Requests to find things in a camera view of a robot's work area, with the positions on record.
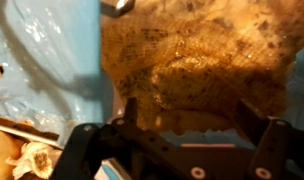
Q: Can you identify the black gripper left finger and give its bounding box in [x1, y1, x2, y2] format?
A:
[50, 98, 138, 180]

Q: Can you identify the blue clear plastic potato bag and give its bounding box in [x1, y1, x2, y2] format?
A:
[0, 0, 304, 142]

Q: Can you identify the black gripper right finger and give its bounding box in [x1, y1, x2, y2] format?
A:
[238, 99, 304, 180]

